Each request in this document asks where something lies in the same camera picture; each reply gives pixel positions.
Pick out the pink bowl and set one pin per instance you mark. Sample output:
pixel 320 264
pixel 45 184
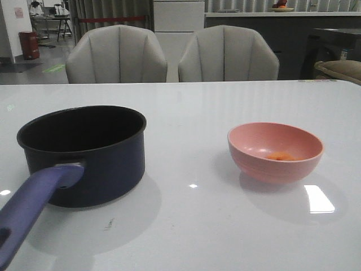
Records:
pixel 250 143

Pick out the orange ham slices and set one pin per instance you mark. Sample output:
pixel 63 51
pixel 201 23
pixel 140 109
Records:
pixel 281 156

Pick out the right grey chair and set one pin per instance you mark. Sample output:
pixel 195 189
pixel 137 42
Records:
pixel 227 53

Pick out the grey chair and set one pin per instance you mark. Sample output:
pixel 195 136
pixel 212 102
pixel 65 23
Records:
pixel 227 53
pixel 117 54

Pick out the dark blue saucepan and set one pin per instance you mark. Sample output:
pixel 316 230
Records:
pixel 77 157

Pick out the left grey chair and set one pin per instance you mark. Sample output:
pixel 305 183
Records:
pixel 117 54

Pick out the white cabinet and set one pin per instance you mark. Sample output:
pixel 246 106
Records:
pixel 174 22

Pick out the dark counter with white top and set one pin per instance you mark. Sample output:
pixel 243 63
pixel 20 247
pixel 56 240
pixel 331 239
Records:
pixel 286 32

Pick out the fruit plate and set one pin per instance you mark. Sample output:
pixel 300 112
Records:
pixel 281 6

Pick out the dark side appliance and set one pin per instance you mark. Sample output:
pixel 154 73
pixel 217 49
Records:
pixel 328 44

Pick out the red bin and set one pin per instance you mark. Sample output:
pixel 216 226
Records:
pixel 29 45

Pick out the beige sofa cushion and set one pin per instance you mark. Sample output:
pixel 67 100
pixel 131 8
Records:
pixel 346 70

